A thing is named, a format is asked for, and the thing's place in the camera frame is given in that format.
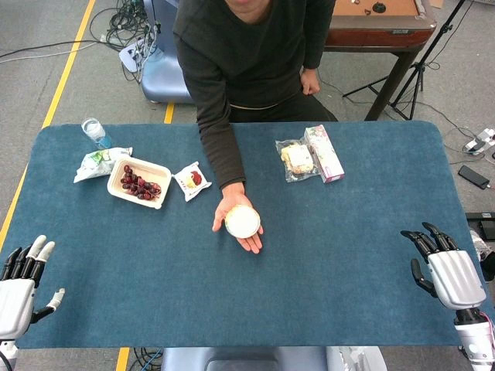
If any person's left hand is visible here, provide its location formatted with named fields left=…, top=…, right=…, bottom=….
left=300, top=67, right=322, bottom=97

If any robot right five-finger hand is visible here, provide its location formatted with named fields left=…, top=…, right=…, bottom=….
left=400, top=222, right=487, bottom=311

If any person's right hand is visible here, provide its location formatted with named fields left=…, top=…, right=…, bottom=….
left=212, top=181, right=265, bottom=255

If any robot left five-finger hand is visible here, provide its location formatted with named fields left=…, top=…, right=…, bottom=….
left=0, top=234, right=66, bottom=341

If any person's dark sleeved forearm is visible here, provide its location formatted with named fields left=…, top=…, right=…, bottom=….
left=174, top=34, right=247, bottom=190

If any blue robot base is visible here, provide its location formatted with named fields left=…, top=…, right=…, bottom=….
left=139, top=0, right=194, bottom=104

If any person's dark clothed torso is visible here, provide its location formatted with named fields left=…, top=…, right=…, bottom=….
left=172, top=0, right=339, bottom=124

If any blue table cloth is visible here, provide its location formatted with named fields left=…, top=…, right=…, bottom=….
left=0, top=120, right=487, bottom=349

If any white red snack packet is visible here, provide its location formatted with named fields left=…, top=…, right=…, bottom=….
left=172, top=161, right=213, bottom=203

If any pink floral carton box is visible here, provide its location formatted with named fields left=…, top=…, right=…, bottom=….
left=303, top=124, right=346, bottom=184

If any clear bagged pastry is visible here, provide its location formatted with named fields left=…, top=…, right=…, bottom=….
left=275, top=138, right=320, bottom=184

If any brown wooden table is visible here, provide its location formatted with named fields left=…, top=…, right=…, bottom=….
left=323, top=0, right=438, bottom=121

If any beige food tray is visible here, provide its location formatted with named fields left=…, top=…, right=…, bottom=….
left=107, top=155, right=172, bottom=210

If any red grape bunch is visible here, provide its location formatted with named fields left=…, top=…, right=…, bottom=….
left=120, top=165, right=162, bottom=201

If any black smartphone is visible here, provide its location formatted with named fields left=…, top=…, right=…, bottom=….
left=458, top=165, right=491, bottom=190

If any black tripod stand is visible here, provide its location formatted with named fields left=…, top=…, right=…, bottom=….
left=342, top=0, right=467, bottom=121

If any white power adapter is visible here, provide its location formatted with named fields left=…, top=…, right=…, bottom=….
left=463, top=128, right=495, bottom=155

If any green white snack bag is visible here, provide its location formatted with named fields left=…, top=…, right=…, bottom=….
left=73, top=146, right=134, bottom=184

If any clear plastic water cup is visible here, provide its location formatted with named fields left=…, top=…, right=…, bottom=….
left=80, top=117, right=113, bottom=150

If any robot chest base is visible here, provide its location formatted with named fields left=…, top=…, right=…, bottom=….
left=160, top=345, right=387, bottom=371

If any white power strip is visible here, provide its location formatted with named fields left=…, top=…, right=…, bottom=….
left=118, top=36, right=152, bottom=73

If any black cable bundle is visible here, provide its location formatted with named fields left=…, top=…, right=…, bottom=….
left=89, top=0, right=160, bottom=84

